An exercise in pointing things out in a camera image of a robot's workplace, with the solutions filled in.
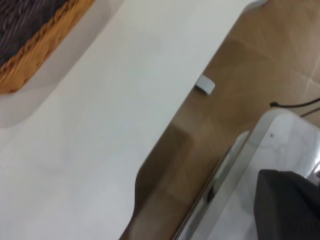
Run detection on thin black floor cable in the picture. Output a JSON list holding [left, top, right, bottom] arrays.
[[299, 107, 320, 118], [269, 98, 320, 109]]

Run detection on orange wicker basket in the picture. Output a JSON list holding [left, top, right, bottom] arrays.
[[0, 0, 96, 95]]

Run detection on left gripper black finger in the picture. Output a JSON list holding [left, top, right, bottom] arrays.
[[253, 169, 320, 240]]

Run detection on white robot stand platform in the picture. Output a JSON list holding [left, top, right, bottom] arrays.
[[172, 109, 320, 240]]

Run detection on grey table leg foot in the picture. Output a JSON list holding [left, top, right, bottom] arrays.
[[194, 74, 216, 96]]

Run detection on dark brown wicker basket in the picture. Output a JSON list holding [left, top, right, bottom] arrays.
[[0, 0, 73, 68]]

